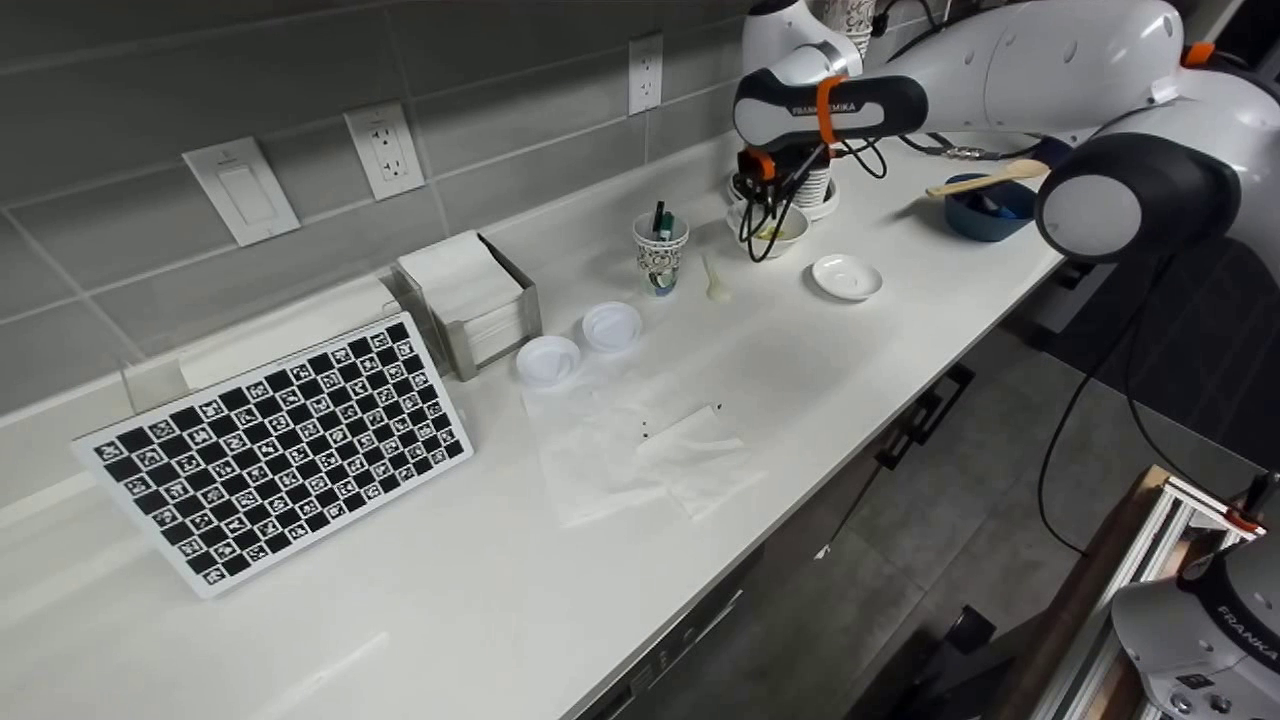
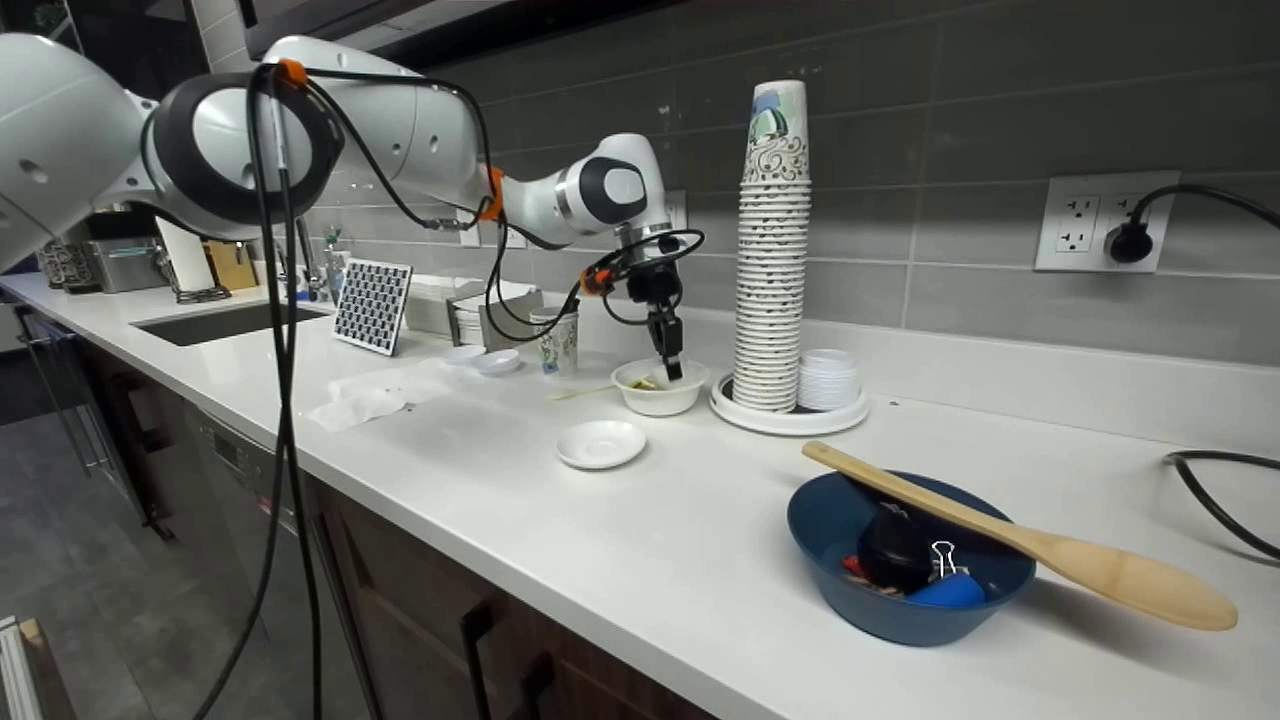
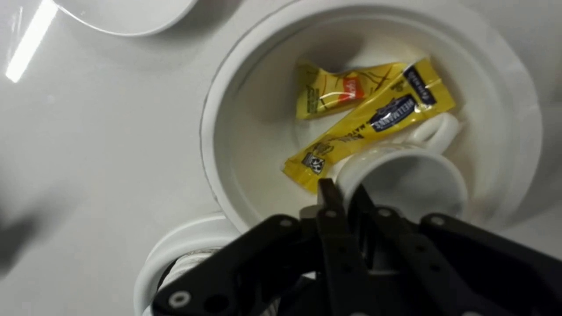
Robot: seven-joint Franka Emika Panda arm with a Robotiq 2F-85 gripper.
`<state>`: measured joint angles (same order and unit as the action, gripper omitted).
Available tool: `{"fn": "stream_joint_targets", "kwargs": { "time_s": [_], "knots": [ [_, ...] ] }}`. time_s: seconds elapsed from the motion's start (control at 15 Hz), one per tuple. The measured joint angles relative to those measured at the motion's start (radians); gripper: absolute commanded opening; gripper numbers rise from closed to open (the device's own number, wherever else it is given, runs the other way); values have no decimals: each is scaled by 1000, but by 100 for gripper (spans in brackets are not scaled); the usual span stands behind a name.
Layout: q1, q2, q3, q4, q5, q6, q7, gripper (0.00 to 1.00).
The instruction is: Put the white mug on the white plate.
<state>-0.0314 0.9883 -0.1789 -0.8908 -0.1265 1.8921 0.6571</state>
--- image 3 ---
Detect white round bowl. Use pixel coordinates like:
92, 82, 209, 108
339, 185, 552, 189
200, 0, 541, 231

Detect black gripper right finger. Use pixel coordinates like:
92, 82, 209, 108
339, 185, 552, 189
348, 187, 374, 231

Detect yellow mustard packet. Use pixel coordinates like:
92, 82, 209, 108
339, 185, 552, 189
283, 59, 457, 194

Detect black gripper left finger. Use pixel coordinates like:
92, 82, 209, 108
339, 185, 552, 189
318, 180, 346, 220

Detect white grommet with cables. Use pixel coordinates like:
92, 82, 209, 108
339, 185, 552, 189
134, 215, 239, 316

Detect small white plate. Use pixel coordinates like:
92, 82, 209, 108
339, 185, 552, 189
53, 0, 199, 38

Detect white mug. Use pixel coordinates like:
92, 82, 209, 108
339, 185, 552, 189
336, 113, 469, 222

